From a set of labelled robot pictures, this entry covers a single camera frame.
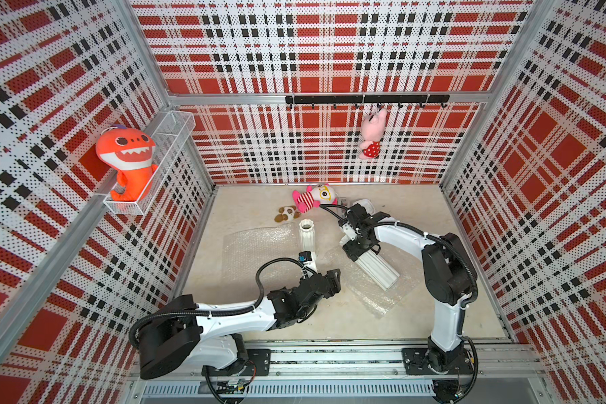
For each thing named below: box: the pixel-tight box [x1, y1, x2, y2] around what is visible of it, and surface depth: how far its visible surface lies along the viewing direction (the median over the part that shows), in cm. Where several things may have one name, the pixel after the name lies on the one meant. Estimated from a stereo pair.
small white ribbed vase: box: [298, 218, 316, 252], surface depth 88 cm
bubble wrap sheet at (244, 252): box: [220, 223, 304, 291], surface depth 100 cm
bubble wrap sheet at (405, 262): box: [322, 244, 420, 319], surface depth 89 cm
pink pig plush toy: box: [358, 106, 389, 160], surface depth 95 cm
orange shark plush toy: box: [95, 123, 159, 202], surface depth 64 cm
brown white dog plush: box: [274, 205, 302, 223], surface depth 110 cm
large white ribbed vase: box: [354, 249, 401, 292], surface depth 88 cm
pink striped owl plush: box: [292, 183, 339, 213], surface depth 110 cm
